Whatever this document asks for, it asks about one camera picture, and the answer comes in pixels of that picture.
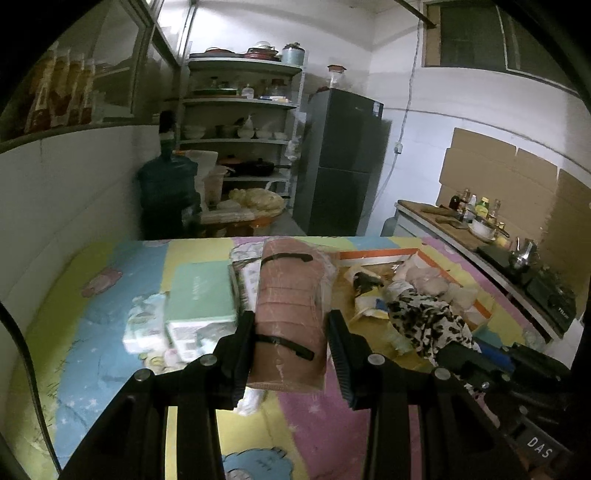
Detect wall cabinet with glass doors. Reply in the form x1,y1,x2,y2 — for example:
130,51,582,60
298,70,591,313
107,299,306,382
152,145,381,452
1,1,197,151

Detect orange rimmed cardboard box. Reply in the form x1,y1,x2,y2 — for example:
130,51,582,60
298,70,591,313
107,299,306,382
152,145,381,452
332,249,489,371

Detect white bowl on counter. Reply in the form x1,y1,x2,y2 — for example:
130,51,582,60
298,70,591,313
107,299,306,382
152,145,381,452
469,217,496,242

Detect floral tissue pack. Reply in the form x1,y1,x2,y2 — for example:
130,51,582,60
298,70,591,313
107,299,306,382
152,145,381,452
229,242,264,312

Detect black gas stove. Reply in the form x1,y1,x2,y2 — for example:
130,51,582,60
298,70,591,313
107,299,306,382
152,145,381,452
526,269,576,334

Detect window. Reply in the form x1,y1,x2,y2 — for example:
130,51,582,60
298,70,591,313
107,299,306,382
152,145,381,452
424,1,576,94

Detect mint green box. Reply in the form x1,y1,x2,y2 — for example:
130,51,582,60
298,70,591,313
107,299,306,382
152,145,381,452
165,261,236,323

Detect leopard print scrunchie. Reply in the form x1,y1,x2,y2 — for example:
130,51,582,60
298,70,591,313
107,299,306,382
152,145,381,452
386,289,481,366

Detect dark grey refrigerator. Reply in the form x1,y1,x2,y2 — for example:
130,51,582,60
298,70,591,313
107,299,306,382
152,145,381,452
293,89,385,236

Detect yellow capped bottle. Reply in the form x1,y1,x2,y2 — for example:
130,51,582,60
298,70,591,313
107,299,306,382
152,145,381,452
475,196,490,219

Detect metal shelf rack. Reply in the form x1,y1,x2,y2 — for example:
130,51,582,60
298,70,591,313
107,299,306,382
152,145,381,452
178,51,305,209

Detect bag of yellow noodles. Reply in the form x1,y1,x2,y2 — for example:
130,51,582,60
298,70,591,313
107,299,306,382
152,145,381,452
229,188,286,217

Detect pink cotton pads pack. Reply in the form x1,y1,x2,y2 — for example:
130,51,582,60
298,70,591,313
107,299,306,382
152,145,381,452
247,238,338,393

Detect green water jug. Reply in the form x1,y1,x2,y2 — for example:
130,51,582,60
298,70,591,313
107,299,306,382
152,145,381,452
136,110,200,241

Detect yellow cartoon plush pouch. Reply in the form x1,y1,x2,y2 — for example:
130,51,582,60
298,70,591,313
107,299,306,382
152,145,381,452
345,267,389,322

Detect cardboard sheets on wall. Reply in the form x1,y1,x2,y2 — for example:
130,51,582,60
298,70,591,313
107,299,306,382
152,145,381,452
437,128,591,296

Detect clear plastic bag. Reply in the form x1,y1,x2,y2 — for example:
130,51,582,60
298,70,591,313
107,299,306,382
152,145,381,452
122,293,168,354

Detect kitchen counter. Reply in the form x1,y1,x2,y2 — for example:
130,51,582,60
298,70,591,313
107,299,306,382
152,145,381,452
383,200,567,339

